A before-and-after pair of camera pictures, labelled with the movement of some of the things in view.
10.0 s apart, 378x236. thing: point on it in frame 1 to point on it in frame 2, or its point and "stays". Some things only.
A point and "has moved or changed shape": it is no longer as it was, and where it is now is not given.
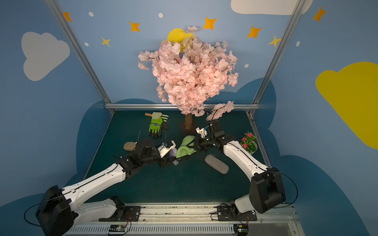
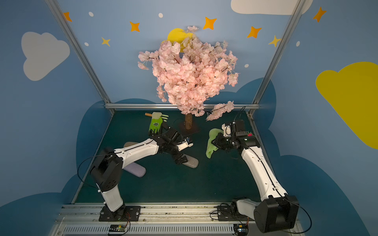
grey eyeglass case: x=217 y=164 to x=192 y=162
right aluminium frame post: x=296 y=10 stays
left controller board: x=117 y=228 stays
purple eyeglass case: x=173 y=153 has moved or changed shape
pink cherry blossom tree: x=188 y=71 stays
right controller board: x=241 y=229 stays
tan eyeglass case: x=129 y=146 stays
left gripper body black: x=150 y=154 to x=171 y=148
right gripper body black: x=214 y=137 to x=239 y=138
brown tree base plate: x=185 y=132 stays
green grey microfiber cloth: x=184 y=149 has moved or changed shape
